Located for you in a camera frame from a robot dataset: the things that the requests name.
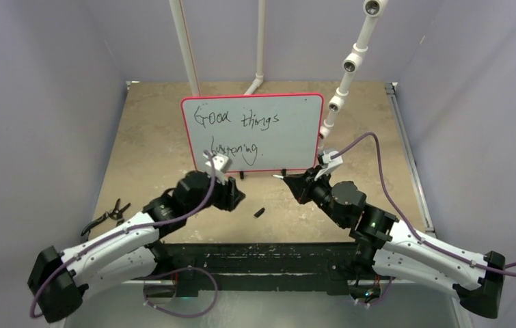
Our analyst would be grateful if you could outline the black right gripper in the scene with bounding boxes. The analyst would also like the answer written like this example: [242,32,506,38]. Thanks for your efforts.
[285,164,347,228]

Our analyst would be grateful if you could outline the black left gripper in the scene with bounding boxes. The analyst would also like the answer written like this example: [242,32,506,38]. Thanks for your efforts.
[185,170,244,217]

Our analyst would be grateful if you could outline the black marker cap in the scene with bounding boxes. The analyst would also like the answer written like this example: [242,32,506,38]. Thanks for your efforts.
[254,207,265,218]

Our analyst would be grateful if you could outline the pink-framed whiteboard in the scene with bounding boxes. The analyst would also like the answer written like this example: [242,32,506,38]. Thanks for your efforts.
[180,92,324,172]

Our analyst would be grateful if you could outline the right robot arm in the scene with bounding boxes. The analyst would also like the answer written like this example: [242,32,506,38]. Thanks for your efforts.
[281,167,505,319]

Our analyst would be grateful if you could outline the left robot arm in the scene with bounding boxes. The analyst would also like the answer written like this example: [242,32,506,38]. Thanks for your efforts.
[27,171,246,323]

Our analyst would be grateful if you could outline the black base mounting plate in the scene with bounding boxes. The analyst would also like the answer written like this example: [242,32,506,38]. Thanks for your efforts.
[139,242,389,297]

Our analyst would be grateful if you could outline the white PVC pole middle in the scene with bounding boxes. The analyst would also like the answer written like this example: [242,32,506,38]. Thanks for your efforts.
[244,0,267,95]

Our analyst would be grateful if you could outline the black pliers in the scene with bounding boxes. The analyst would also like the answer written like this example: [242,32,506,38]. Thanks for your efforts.
[80,198,131,236]

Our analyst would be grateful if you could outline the white PVC pole with fittings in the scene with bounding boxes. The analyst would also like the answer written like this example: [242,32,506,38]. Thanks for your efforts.
[318,0,389,141]

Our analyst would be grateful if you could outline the white PVC pole left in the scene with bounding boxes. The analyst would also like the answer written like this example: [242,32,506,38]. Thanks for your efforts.
[169,0,200,96]

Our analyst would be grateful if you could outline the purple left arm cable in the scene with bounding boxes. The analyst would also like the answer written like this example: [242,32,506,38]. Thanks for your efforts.
[29,150,219,320]

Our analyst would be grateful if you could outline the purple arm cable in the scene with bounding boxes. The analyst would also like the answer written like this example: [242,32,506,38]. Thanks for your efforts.
[29,150,219,320]
[329,132,516,310]

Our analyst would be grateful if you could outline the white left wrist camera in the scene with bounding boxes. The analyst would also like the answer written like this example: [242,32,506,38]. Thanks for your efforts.
[202,150,233,185]

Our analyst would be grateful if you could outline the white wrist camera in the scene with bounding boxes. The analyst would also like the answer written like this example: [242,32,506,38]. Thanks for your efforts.
[202,150,233,185]
[314,149,344,181]

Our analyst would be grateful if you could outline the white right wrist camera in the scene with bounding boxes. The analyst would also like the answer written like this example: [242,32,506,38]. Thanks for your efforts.
[314,149,344,181]

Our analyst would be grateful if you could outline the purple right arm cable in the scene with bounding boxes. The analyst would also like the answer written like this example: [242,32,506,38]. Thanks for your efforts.
[329,132,516,310]

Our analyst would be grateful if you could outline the aluminium frame rail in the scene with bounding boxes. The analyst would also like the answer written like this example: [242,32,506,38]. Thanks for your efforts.
[58,267,471,327]

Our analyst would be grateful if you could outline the right side aluminium rail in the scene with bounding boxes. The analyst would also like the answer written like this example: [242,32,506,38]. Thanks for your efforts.
[384,83,436,236]

